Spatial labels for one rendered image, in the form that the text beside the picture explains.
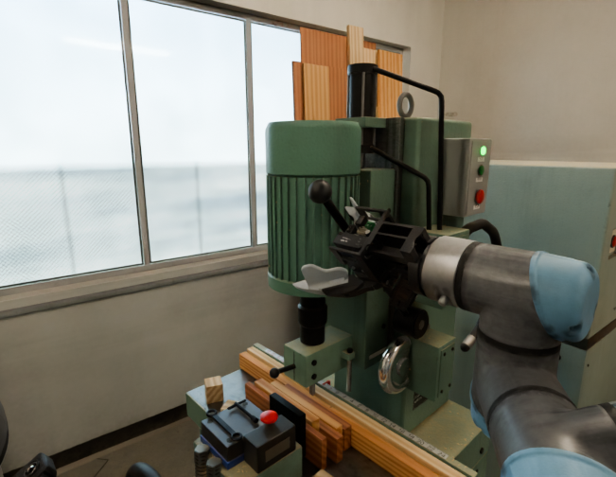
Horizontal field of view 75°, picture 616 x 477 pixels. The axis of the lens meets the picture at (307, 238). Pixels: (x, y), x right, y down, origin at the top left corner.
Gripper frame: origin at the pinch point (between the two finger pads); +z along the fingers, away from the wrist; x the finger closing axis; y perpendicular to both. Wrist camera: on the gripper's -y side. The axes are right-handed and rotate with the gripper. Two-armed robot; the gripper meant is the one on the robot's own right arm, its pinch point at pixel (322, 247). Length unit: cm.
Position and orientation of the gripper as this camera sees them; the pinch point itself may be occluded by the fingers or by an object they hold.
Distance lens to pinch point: 62.3
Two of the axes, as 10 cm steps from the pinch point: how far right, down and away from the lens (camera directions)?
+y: -5.0, -6.1, -6.1
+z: -6.8, -1.6, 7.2
